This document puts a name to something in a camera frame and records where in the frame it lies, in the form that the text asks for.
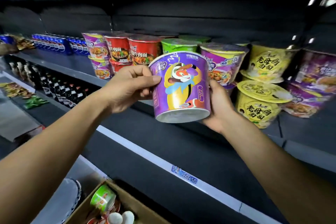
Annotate noodle bowls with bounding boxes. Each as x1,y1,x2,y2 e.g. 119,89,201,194
86,184,136,224

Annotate pile of green snack packets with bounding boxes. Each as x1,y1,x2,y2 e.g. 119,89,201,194
23,96,50,110

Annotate green cup noodle bowl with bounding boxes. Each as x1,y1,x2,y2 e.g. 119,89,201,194
160,37,202,55
178,34,211,44

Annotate pile of red yellow packets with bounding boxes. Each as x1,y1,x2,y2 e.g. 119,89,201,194
10,35,36,51

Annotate brown cardboard box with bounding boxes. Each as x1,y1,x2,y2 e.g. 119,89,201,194
64,179,171,224

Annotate row of blue soda cans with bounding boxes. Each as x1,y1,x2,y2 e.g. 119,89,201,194
0,33,90,57

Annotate person's left forearm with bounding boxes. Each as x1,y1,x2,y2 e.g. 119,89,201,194
0,91,113,224

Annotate pile of yellow snack packets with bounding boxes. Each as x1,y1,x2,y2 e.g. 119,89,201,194
0,82,34,99

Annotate dark metal store shelving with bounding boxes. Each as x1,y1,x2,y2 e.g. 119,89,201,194
0,0,336,224

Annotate person's right forearm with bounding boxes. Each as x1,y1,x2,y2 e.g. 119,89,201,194
221,115,336,224

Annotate purple cup noodle bowl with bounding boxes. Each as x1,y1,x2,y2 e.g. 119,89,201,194
212,38,250,47
282,83,334,119
291,49,336,97
223,82,237,96
148,51,211,124
82,32,110,60
88,56,115,80
199,42,250,87

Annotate row of dark glass bottles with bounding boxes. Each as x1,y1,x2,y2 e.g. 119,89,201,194
31,65,91,109

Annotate person's right hand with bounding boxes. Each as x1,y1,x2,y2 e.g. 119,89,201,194
202,79,237,135

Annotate row of light sauce bottles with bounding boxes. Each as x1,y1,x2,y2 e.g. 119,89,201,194
9,61,35,82

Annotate red cup noodle bowl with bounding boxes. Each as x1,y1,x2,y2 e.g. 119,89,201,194
103,33,133,65
127,34,163,67
109,59,132,74

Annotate person's left hand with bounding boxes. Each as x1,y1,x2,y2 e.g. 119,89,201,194
101,64,162,114

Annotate blue price tag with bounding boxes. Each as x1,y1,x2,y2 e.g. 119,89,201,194
171,165,198,185

